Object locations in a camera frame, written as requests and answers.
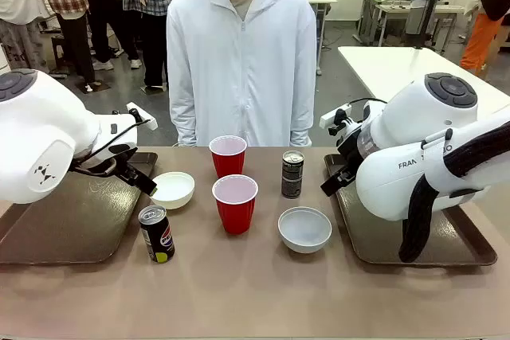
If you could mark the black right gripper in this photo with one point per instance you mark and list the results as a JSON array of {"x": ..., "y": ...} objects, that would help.
[{"x": 350, "y": 153}]

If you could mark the white background table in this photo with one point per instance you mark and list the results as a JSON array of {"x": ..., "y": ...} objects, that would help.
[{"x": 398, "y": 69}]

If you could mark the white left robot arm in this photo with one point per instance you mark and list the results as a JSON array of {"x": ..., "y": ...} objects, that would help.
[{"x": 44, "y": 129}]

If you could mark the black vertical pole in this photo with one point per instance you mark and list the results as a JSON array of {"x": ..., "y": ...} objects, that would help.
[{"x": 428, "y": 9}]

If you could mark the person's right forearm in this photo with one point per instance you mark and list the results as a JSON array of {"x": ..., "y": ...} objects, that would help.
[{"x": 183, "y": 125}]

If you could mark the black Pepsi can lime spot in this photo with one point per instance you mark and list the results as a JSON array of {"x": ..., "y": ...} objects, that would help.
[{"x": 157, "y": 236}]

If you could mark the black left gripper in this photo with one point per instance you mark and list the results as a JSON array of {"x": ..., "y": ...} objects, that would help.
[{"x": 124, "y": 159}]

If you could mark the bystander in orange trousers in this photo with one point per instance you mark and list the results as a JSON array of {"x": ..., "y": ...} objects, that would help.
[{"x": 480, "y": 37}]

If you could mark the black Pepsi can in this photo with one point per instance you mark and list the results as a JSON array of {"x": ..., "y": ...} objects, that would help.
[{"x": 292, "y": 177}]

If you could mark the bystander in cream sweater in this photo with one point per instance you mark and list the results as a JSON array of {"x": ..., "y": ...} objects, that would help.
[{"x": 107, "y": 5}]

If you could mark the white plastic bowl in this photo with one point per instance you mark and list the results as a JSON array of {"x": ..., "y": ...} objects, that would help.
[{"x": 175, "y": 192}]

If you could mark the white background workbench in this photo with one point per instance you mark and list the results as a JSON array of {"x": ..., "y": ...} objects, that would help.
[{"x": 406, "y": 11}]

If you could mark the grey white bowl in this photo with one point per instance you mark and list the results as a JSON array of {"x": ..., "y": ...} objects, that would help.
[{"x": 304, "y": 232}]

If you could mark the person in white hoodie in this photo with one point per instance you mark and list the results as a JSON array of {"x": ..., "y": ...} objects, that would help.
[{"x": 239, "y": 77}]

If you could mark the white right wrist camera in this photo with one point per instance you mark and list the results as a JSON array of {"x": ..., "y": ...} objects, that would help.
[{"x": 334, "y": 115}]

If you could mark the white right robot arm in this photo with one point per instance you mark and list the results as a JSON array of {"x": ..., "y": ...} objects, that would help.
[{"x": 402, "y": 145}]

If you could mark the red plastic cup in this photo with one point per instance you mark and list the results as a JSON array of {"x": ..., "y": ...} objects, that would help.
[
  {"x": 228, "y": 161},
  {"x": 235, "y": 212}
]

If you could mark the brown plastic tray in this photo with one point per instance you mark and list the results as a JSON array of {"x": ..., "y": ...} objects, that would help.
[
  {"x": 79, "y": 220},
  {"x": 366, "y": 236}
]

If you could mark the person's left forearm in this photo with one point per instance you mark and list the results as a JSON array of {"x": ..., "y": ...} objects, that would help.
[{"x": 302, "y": 125}]

